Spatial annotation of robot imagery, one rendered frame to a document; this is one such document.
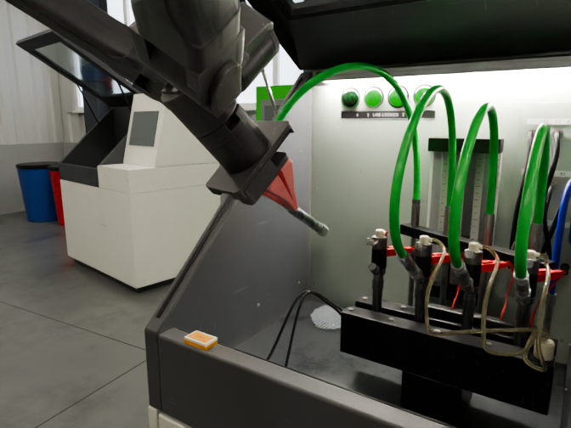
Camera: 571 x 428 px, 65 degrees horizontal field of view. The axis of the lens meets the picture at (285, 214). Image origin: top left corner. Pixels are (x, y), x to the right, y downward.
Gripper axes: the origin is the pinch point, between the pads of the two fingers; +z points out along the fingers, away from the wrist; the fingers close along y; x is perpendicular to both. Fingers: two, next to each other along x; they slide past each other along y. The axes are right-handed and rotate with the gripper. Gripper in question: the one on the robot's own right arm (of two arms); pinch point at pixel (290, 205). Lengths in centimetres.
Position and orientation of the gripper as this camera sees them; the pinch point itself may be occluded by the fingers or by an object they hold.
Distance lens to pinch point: 54.6
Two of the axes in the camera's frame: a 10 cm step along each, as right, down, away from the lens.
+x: -6.5, -1.6, 7.4
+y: 5.4, -7.9, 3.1
